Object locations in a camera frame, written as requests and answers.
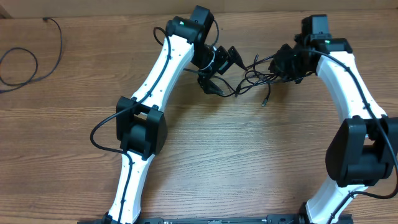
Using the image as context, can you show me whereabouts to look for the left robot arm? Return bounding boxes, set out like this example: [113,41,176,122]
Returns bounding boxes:
[100,6,244,223]

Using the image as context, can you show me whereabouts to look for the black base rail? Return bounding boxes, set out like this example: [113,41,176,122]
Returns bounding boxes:
[133,213,354,224]

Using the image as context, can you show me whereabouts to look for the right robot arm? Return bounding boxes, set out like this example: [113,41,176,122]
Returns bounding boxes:
[269,14,397,223]

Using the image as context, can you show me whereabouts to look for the thin black USB-C cable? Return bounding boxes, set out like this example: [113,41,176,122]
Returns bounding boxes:
[0,16,63,95]

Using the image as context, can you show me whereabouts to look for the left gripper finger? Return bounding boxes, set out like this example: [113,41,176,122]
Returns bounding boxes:
[228,46,248,71]
[215,46,231,75]

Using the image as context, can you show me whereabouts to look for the thick black USB cable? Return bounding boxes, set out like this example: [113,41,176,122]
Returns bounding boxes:
[183,53,280,108]

